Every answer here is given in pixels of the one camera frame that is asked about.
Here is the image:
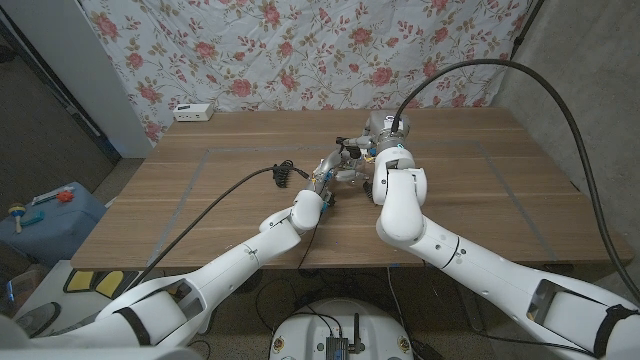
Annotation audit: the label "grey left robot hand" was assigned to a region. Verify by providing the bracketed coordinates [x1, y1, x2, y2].
[304, 148, 371, 195]

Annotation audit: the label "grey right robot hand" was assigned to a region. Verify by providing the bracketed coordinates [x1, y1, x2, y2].
[339, 110, 412, 162]

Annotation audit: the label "clear dispenser bottle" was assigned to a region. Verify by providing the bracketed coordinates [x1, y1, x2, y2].
[337, 155, 371, 187]

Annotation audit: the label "black pump cap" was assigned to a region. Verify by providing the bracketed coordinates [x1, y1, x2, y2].
[335, 136, 364, 160]

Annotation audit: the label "black hair claw clip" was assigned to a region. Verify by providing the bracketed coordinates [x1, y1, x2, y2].
[271, 159, 296, 189]

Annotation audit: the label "floral backdrop cloth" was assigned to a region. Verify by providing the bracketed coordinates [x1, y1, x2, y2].
[79, 0, 534, 144]

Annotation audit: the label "white power strip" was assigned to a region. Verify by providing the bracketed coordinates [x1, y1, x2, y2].
[172, 102, 215, 123]

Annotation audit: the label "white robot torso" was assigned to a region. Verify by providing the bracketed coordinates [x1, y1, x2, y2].
[269, 298, 415, 360]

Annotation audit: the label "black backdrop stand pole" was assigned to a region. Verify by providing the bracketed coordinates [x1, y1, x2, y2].
[508, 0, 546, 64]

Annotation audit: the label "grey module with antenna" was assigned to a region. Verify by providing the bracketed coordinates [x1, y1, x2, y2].
[326, 313, 366, 360]

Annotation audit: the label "white table leg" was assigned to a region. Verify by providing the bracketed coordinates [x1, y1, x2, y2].
[196, 312, 217, 335]

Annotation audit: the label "yellow black floor mat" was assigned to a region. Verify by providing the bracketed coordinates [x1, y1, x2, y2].
[62, 268, 139, 299]

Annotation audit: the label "white pillar panel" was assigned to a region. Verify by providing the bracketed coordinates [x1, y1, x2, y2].
[0, 0, 154, 160]

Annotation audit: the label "blue storage box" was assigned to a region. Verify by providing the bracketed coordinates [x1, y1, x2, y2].
[0, 181, 107, 266]

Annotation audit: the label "wooden maraca toy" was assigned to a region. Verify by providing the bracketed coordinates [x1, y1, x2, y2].
[7, 202, 27, 235]

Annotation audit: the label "grey shoe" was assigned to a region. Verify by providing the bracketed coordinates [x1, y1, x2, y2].
[12, 301, 62, 339]

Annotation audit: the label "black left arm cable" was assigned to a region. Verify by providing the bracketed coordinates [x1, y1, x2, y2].
[127, 166, 310, 289]

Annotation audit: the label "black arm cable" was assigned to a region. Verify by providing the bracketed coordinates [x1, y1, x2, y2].
[390, 58, 640, 304]
[127, 166, 310, 289]

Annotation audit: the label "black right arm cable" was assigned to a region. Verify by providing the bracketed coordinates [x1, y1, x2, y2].
[390, 58, 640, 304]

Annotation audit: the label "black floor cable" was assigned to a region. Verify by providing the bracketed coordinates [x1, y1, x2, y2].
[253, 277, 304, 335]
[386, 267, 419, 349]

